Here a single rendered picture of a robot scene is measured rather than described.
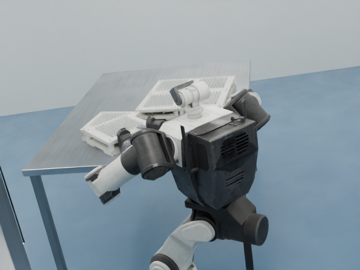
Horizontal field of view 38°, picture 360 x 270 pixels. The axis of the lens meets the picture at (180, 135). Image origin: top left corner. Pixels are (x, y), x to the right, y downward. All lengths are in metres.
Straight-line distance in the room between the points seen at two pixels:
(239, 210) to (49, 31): 4.33
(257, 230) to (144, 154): 0.51
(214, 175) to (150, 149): 0.22
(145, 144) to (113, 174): 0.17
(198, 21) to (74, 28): 1.35
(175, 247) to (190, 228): 0.19
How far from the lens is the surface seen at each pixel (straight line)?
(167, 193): 3.93
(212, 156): 1.66
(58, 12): 5.86
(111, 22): 5.79
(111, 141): 2.29
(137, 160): 1.72
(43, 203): 2.76
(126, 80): 3.71
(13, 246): 1.14
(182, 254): 2.15
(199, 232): 1.97
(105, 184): 1.83
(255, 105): 1.94
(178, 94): 1.78
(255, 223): 1.90
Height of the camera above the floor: 1.97
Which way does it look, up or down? 24 degrees down
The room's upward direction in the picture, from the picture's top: 9 degrees counter-clockwise
